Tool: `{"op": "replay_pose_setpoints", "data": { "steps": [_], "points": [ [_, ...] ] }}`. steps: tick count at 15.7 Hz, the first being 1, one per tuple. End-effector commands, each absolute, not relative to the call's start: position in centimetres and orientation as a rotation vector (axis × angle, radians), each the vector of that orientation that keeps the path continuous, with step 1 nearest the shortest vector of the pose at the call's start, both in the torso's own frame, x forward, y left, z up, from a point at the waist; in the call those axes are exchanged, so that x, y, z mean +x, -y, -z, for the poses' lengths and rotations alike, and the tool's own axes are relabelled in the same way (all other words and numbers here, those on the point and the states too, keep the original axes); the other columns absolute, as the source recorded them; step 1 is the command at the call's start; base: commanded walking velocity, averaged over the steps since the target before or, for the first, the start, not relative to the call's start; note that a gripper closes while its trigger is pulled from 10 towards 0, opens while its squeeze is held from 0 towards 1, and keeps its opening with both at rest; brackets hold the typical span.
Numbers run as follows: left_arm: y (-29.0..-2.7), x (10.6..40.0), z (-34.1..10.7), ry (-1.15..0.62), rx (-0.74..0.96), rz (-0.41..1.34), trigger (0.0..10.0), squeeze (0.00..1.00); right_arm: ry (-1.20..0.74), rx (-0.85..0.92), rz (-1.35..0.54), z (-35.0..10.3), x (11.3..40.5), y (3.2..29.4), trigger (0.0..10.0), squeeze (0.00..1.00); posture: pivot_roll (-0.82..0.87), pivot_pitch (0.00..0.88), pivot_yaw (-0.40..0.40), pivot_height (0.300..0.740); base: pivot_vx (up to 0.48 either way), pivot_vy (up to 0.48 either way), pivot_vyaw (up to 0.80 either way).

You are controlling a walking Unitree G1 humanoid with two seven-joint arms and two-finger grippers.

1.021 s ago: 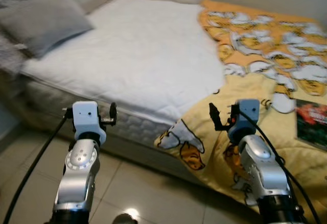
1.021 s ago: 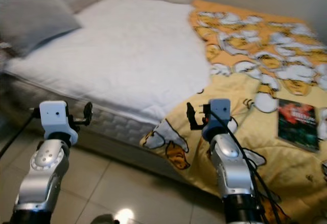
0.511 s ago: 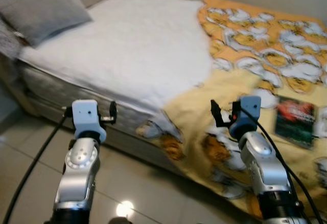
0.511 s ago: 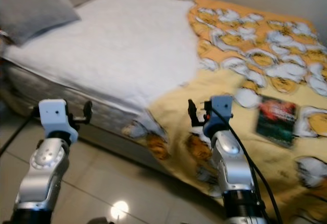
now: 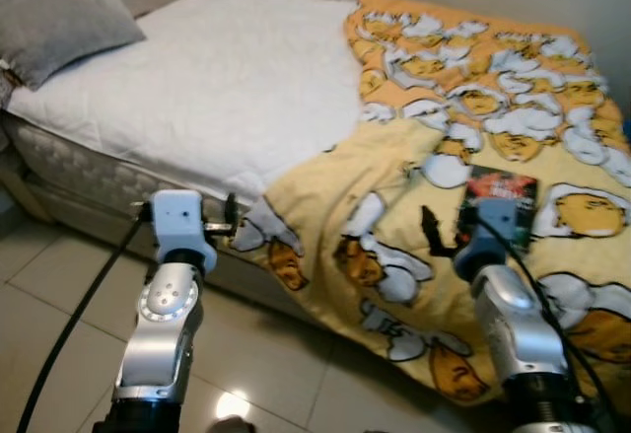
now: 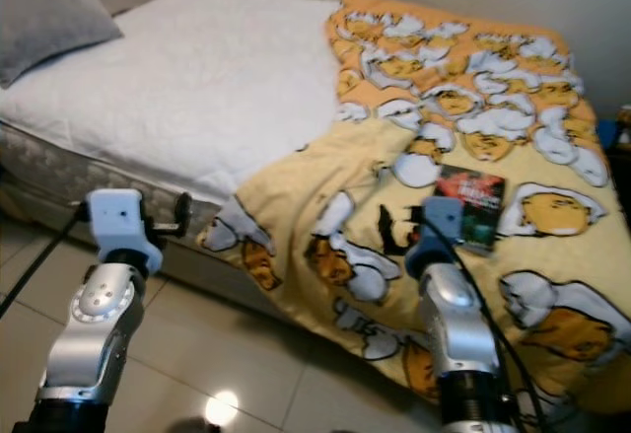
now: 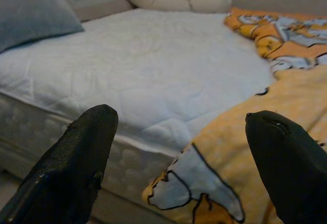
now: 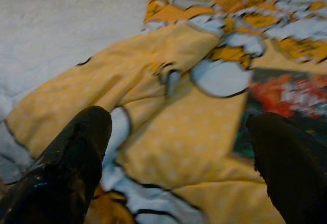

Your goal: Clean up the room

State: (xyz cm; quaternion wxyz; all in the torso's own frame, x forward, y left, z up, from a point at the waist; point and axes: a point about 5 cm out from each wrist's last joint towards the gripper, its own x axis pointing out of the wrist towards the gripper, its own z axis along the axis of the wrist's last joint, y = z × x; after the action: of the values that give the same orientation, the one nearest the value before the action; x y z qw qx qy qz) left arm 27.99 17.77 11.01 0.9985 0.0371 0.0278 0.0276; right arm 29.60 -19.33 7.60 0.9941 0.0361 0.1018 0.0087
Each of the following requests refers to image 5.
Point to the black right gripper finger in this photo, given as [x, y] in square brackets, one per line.
[434, 234]

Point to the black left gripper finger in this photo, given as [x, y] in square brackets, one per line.
[232, 216]

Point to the dark paperback book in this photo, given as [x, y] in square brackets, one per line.
[503, 186]

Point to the grey pillow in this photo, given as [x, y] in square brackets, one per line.
[59, 24]

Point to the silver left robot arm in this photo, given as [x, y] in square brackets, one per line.
[163, 324]

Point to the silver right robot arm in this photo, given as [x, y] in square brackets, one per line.
[518, 324]

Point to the yellow cartoon egg blanket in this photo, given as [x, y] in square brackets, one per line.
[394, 177]

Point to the white quilted mattress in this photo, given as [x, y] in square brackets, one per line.
[217, 78]

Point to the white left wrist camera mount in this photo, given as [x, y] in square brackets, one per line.
[182, 218]

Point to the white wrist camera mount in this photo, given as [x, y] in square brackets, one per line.
[182, 218]
[493, 226]

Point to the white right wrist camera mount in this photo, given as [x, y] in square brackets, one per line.
[493, 226]

